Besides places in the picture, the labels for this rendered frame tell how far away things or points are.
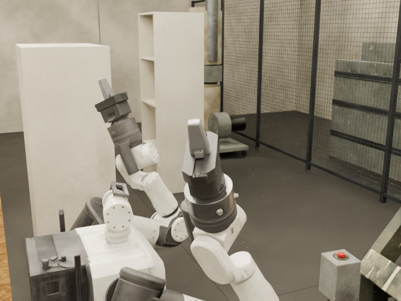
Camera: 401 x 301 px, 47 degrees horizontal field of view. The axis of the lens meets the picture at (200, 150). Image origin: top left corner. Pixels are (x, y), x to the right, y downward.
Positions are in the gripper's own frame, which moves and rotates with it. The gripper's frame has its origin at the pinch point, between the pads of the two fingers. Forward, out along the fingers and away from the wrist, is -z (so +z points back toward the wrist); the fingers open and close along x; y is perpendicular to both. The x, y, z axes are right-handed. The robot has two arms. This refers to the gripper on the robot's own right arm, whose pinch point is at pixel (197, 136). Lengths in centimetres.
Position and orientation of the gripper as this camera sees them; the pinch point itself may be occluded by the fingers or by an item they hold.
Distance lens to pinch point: 75.8
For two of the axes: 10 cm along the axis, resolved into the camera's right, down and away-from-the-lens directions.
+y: 9.8, -0.9, -1.7
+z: 1.7, 8.0, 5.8
